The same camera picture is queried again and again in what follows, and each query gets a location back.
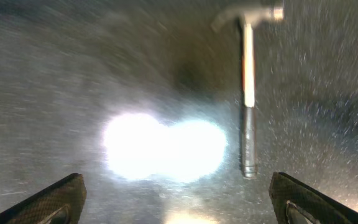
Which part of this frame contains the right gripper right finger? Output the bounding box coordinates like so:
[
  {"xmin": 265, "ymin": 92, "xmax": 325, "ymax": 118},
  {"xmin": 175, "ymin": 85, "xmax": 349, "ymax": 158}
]
[{"xmin": 268, "ymin": 171, "xmax": 358, "ymax": 224}]

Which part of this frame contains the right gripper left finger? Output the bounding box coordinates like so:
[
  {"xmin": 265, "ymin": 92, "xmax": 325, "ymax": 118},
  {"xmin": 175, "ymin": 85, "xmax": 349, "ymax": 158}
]
[{"xmin": 0, "ymin": 172, "xmax": 87, "ymax": 224}]

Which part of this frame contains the hammer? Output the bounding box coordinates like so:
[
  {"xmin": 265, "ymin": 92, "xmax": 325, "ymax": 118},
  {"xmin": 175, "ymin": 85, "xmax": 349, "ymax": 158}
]
[{"xmin": 211, "ymin": 0, "xmax": 285, "ymax": 180}]

